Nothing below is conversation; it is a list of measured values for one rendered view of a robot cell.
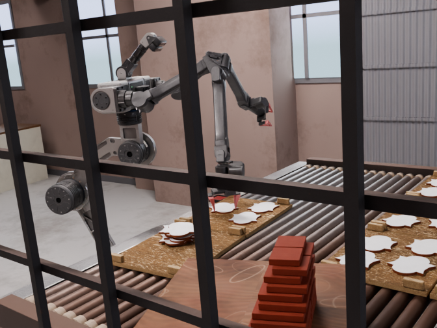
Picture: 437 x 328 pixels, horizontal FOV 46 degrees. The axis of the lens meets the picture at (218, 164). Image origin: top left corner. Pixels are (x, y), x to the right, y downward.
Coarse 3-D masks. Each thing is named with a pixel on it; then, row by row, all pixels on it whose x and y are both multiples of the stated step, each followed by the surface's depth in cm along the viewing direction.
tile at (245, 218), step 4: (244, 212) 229; (248, 212) 228; (252, 212) 228; (236, 216) 224; (240, 216) 224; (244, 216) 224; (248, 216) 223; (252, 216) 223; (256, 216) 222; (260, 216) 223; (228, 220) 221; (232, 220) 220; (236, 220) 220; (240, 220) 219; (244, 220) 219; (248, 220) 218; (252, 220) 218; (236, 224) 217; (240, 224) 216; (244, 224) 216
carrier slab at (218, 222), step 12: (240, 204) 243; (252, 204) 241; (276, 204) 238; (288, 204) 237; (216, 216) 229; (228, 216) 228; (264, 216) 224; (276, 216) 225; (216, 228) 214; (252, 228) 211
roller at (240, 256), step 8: (368, 176) 280; (312, 208) 234; (320, 208) 237; (304, 216) 226; (288, 224) 217; (296, 224) 220; (272, 232) 209; (280, 232) 211; (264, 240) 202; (272, 240) 205; (248, 248) 196; (256, 248) 197; (232, 256) 189; (240, 256) 190; (144, 312) 154; (136, 320) 151
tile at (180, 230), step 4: (176, 224) 208; (180, 224) 208; (184, 224) 207; (188, 224) 207; (192, 224) 207; (168, 228) 204; (172, 228) 203; (176, 228) 203; (180, 228) 203; (184, 228) 202; (188, 228) 202; (192, 228) 202; (164, 232) 200; (168, 232) 200; (172, 232) 199; (176, 232) 199; (180, 232) 198; (184, 232) 198; (188, 232) 198; (192, 232) 199; (172, 236) 197; (176, 236) 196; (180, 236) 196
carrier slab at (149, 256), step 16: (144, 240) 207; (224, 240) 201; (240, 240) 202; (128, 256) 192; (144, 256) 191; (160, 256) 190; (176, 256) 189; (192, 256) 188; (144, 272) 181; (160, 272) 177
